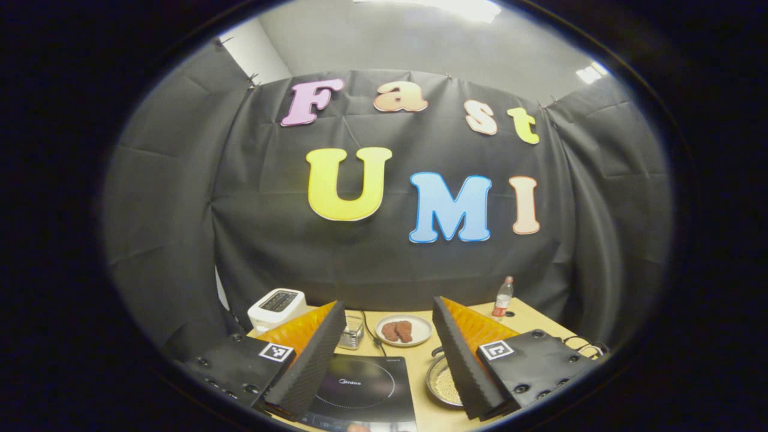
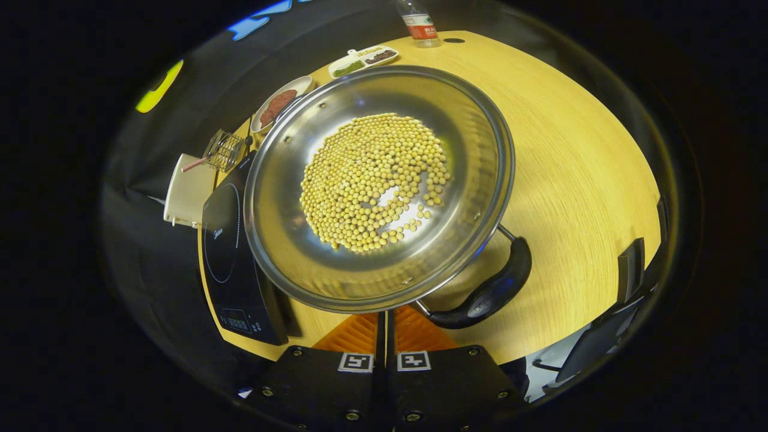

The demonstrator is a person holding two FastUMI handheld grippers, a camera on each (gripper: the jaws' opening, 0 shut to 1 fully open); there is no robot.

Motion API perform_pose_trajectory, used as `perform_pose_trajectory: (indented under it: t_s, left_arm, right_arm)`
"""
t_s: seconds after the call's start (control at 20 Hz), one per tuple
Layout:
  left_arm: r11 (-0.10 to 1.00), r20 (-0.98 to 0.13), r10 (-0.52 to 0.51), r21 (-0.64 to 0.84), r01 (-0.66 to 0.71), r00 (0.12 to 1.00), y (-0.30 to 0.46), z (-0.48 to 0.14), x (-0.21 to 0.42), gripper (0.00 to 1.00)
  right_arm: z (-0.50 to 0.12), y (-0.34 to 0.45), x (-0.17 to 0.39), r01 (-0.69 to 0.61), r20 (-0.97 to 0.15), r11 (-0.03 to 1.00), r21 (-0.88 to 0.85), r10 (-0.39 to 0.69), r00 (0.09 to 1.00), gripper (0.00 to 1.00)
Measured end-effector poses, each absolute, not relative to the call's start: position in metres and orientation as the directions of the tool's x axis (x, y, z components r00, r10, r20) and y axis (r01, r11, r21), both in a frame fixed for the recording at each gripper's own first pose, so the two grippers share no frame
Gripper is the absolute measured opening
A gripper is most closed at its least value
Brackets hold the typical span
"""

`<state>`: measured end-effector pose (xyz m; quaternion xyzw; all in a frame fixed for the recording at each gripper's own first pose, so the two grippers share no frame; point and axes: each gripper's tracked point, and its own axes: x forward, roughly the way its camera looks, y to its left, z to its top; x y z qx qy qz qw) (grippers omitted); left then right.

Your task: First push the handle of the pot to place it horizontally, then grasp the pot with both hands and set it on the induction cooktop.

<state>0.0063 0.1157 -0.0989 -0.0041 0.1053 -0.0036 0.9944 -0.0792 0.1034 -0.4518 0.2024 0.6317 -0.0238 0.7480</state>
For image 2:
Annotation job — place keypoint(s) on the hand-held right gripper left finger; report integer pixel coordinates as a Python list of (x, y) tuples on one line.
[(318, 390)]

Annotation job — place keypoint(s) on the white divided bean dish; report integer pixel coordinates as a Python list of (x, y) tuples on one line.
[(360, 61)]

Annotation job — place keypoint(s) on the white toaster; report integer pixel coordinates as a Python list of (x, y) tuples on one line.
[(189, 192)]

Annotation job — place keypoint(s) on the red checked stick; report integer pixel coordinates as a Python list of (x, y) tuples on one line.
[(193, 164)]

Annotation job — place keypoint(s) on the black backdrop cloth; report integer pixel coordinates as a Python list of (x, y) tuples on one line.
[(156, 270)]

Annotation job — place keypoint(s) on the round white plate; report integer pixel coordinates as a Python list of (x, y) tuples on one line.
[(300, 86)]

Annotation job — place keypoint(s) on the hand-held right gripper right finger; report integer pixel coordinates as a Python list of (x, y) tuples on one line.
[(450, 390)]

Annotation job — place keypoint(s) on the black chair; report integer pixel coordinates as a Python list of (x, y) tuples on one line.
[(600, 342)]

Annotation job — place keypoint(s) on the clear plastic water bottle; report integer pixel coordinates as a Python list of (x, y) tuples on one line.
[(421, 27)]

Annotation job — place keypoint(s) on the black induction cooktop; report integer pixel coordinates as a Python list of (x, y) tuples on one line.
[(225, 240)]

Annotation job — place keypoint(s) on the pile of yellow soybeans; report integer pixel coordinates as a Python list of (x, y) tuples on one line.
[(372, 180)]

